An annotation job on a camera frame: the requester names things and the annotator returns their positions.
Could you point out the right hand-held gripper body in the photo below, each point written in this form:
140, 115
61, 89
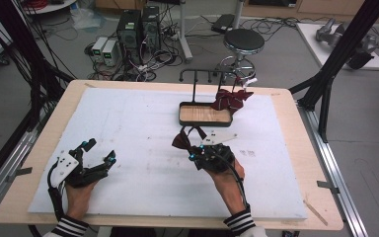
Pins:
218, 161

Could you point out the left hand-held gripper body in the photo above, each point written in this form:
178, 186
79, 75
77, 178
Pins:
66, 166

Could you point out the dark red bow tie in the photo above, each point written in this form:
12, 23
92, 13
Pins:
179, 141

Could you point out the black rack with wooden tray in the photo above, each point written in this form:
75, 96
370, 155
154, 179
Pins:
200, 115

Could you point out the striped red ribbon bow tie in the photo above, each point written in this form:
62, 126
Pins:
230, 98

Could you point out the person's right hand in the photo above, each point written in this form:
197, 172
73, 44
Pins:
228, 189

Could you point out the person's left hand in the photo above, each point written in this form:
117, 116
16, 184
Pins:
78, 200

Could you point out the white foam mat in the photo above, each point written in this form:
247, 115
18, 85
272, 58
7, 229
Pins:
128, 171

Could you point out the grey metal clip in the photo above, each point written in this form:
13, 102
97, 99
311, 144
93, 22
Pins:
327, 186
21, 172

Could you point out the white power supply unit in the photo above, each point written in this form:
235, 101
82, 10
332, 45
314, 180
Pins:
110, 52
98, 47

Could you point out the thin wooden stick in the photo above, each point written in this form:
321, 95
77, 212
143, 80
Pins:
315, 212

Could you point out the grey metal table leg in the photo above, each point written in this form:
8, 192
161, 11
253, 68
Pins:
185, 36

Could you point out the black computer tower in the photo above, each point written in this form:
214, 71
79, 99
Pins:
129, 36
151, 28

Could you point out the black round stool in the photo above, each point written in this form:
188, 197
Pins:
243, 39

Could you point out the clear plastic bag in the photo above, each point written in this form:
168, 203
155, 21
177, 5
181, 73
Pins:
87, 19

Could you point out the black flat box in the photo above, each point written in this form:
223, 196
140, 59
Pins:
223, 23

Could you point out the white round table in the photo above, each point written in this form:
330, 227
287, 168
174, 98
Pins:
51, 6

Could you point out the white floor board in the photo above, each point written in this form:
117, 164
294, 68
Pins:
312, 39

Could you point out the aluminium rail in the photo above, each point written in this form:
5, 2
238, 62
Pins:
335, 171
10, 164

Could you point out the black metal frame post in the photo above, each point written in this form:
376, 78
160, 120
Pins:
19, 42
342, 49

